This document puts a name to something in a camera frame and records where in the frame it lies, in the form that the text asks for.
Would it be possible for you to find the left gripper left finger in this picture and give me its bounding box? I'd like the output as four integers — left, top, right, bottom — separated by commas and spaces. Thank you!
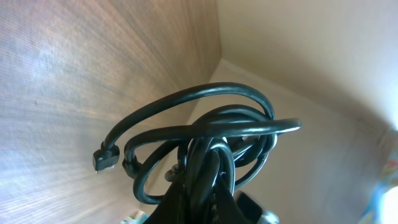
144, 179, 192, 224

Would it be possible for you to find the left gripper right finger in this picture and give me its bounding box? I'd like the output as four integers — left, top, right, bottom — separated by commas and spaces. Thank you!
211, 177, 249, 224

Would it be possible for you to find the black cable bundle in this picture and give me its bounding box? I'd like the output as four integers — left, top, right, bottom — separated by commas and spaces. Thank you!
92, 82, 302, 218

